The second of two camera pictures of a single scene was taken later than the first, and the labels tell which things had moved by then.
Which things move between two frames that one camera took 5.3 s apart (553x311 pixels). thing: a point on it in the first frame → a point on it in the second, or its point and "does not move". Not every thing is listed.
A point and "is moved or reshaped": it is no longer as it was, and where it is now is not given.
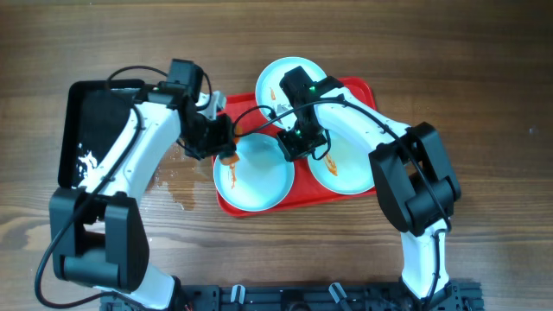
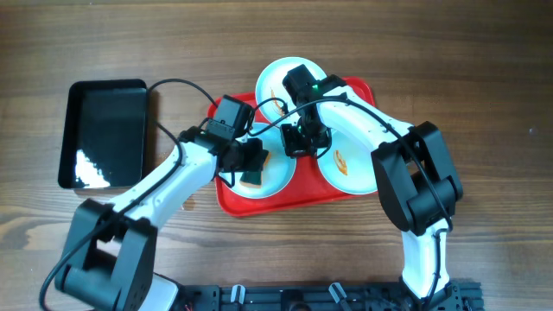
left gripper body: [225, 141] → [253, 156]
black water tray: [93, 113] does not move
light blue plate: [270, 94] does not move
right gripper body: [300, 144] does not move
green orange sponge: [234, 158] is moved or reshaped
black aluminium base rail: [456, 296] does not move
